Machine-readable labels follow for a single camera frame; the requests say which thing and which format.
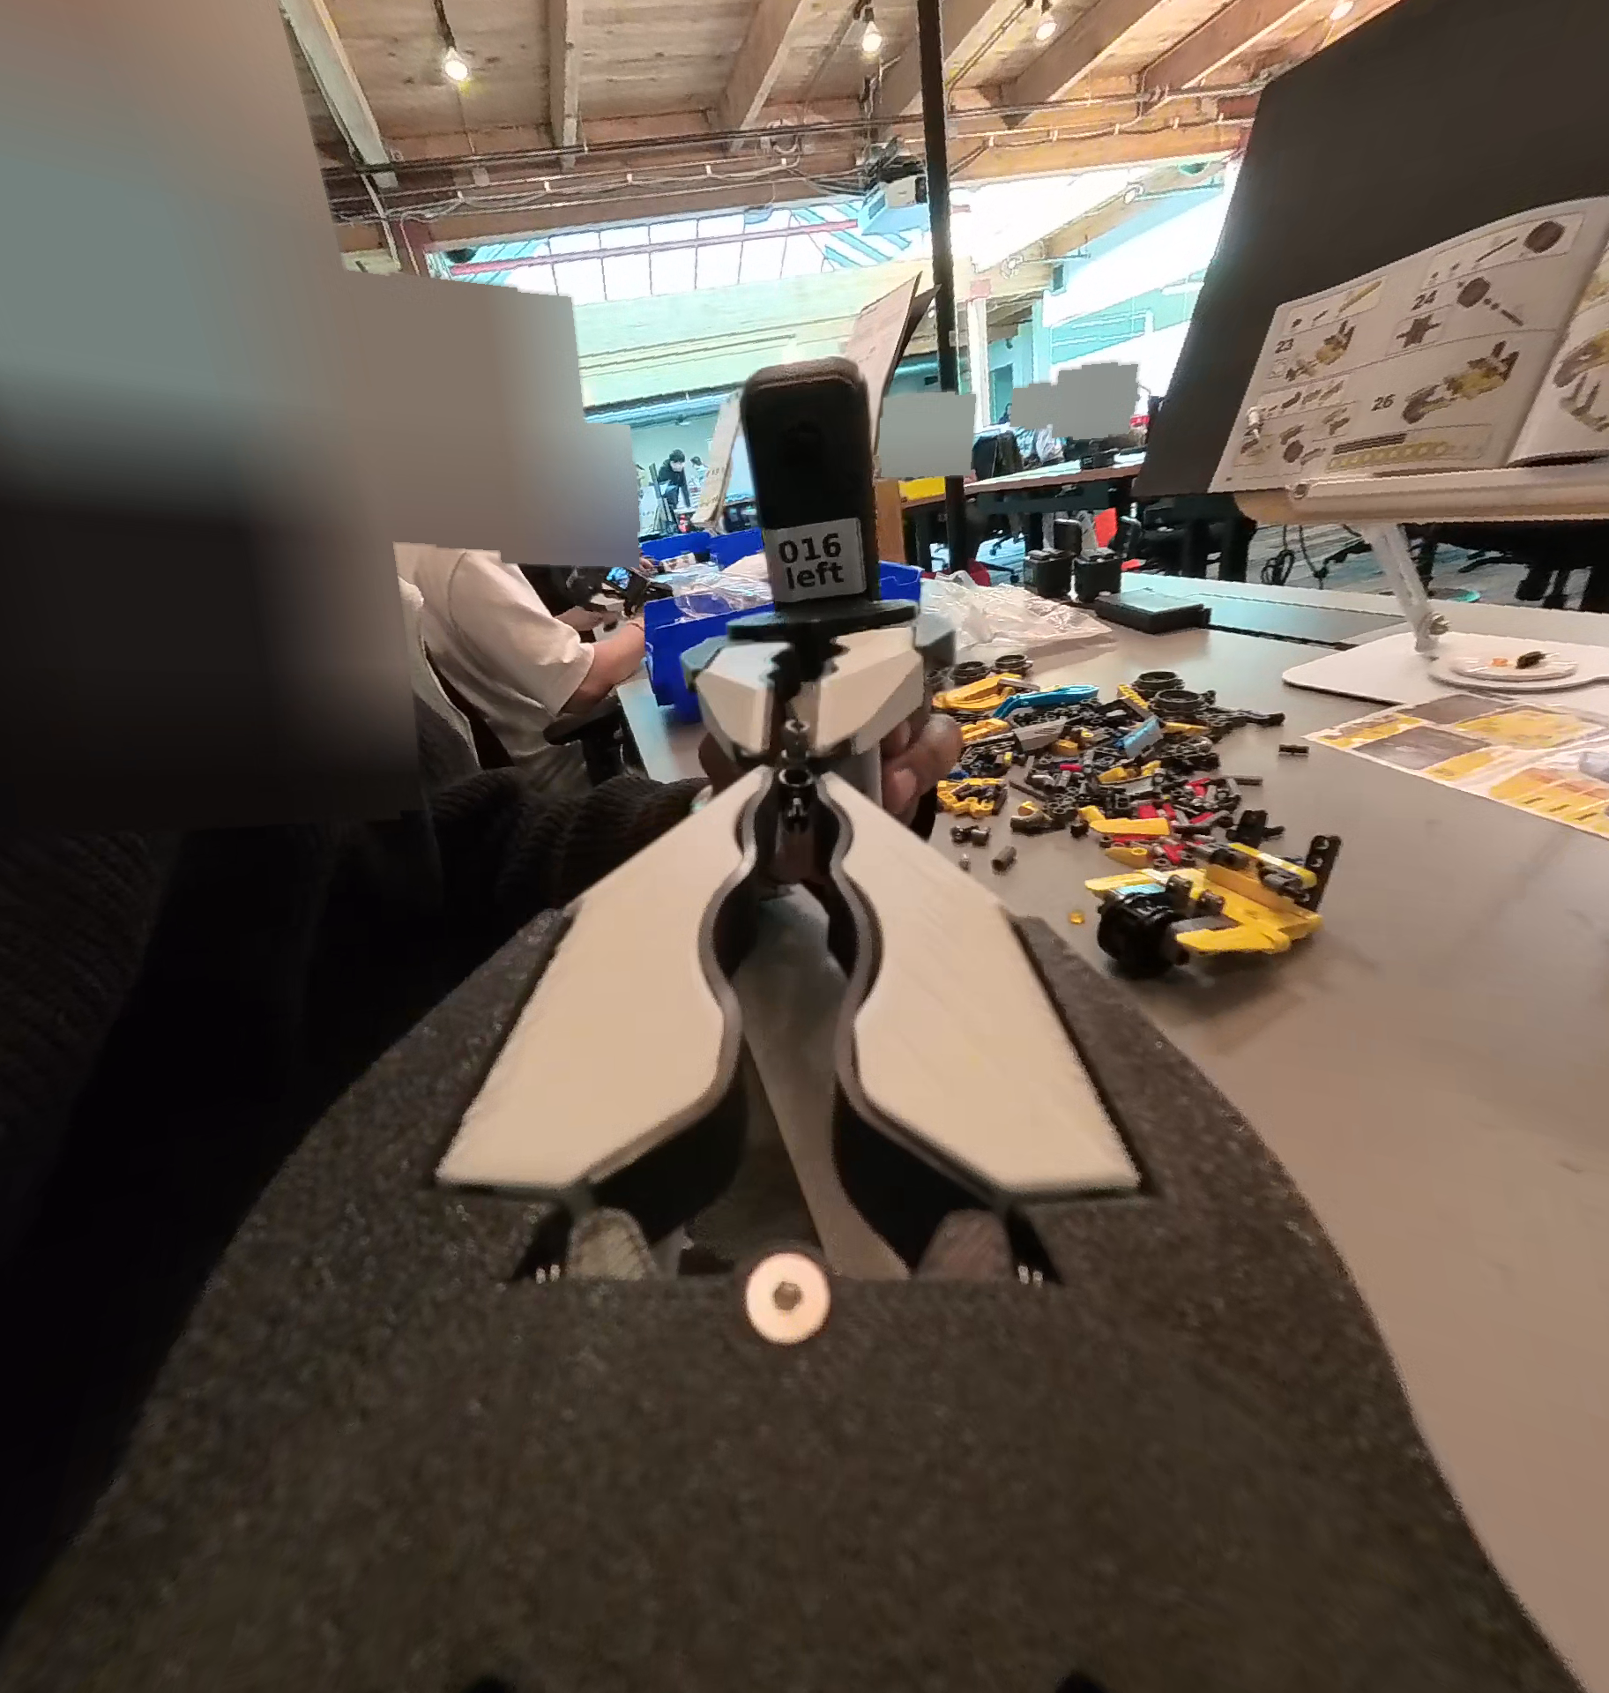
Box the person's dark clothing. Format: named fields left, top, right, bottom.
left=0, top=793, right=582, bottom=1641

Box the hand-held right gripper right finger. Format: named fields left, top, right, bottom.
left=818, top=780, right=1143, bottom=1203

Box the clear plastic bag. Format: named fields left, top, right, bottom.
left=924, top=570, right=1117, bottom=649

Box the grey table cable hatch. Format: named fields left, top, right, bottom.
left=1202, top=587, right=1407, bottom=649

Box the pile of toy building pieces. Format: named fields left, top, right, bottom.
left=930, top=653, right=1289, bottom=880

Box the building instruction booklet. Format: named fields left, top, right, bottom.
left=1207, top=171, right=1609, bottom=493

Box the small yellow toy wheel assembly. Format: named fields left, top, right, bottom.
left=1083, top=831, right=1345, bottom=980

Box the person's left hand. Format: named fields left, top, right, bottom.
left=881, top=718, right=967, bottom=837

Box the yellow grey sticker sheet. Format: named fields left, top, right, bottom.
left=1304, top=689, right=1609, bottom=850

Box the person's left forearm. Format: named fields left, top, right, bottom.
left=395, top=767, right=720, bottom=954

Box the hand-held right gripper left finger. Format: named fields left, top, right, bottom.
left=435, top=770, right=769, bottom=1197

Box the black metal pole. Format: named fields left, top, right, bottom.
left=913, top=0, right=979, bottom=583

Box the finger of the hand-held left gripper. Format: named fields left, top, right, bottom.
left=696, top=642, right=796, bottom=770
left=796, top=632, right=926, bottom=765

